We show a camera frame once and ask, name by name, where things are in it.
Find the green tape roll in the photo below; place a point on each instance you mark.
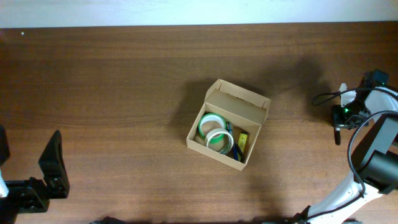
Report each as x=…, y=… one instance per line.
x=209, y=122

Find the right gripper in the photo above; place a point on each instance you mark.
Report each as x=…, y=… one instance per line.
x=336, y=117

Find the yellow highlighter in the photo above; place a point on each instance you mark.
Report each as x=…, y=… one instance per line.
x=242, y=140

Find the cardboard box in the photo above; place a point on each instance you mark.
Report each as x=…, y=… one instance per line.
x=242, y=109

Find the black and white marker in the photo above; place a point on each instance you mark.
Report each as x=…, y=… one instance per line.
x=337, y=135

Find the white tape roll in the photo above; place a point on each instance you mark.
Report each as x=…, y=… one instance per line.
x=217, y=135

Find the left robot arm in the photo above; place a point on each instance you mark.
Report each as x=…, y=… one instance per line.
x=3, y=186

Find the black pen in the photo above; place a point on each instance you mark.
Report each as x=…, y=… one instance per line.
x=238, y=154

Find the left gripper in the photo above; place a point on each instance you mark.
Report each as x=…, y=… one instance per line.
x=32, y=190

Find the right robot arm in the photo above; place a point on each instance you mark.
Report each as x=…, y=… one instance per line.
x=370, y=110

